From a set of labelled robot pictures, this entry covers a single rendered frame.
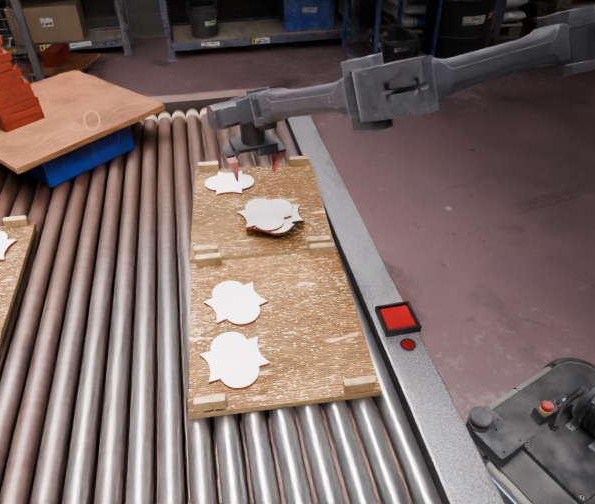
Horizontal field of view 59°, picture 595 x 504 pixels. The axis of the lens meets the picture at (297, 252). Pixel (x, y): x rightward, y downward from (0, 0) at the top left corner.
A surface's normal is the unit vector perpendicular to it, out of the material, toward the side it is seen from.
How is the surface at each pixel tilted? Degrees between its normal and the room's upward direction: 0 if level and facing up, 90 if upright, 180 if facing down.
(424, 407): 0
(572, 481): 0
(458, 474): 0
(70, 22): 90
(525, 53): 66
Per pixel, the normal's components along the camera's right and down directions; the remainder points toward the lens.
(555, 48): 0.50, 0.18
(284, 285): -0.01, -0.77
